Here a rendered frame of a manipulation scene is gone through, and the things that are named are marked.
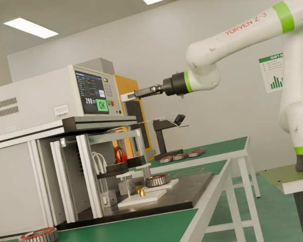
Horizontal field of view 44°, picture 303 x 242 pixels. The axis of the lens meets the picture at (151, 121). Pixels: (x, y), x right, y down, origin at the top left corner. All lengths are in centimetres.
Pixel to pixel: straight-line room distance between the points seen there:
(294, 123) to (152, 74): 563
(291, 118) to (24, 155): 96
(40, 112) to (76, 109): 15
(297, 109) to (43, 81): 94
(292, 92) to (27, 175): 106
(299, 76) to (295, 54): 9
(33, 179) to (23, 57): 683
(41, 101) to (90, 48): 599
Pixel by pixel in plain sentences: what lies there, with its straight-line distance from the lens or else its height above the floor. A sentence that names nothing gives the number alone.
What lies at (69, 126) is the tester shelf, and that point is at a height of 109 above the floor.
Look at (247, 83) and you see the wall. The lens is 669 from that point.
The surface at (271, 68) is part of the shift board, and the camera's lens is 672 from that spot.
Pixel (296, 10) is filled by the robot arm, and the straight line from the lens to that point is 149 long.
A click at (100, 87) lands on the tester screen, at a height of 125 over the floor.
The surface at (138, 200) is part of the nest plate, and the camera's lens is 136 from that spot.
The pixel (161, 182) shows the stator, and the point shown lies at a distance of 161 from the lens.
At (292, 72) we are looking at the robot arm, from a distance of 162.
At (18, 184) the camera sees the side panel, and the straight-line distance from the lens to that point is 141.
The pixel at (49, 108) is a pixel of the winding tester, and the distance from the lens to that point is 147.
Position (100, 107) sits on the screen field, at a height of 116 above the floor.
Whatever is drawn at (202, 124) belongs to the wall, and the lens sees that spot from 673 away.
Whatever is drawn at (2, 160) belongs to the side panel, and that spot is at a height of 103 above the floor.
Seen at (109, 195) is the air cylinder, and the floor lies 81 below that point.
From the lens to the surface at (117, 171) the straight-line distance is 141.
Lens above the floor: 99
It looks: 3 degrees up
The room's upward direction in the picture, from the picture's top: 13 degrees counter-clockwise
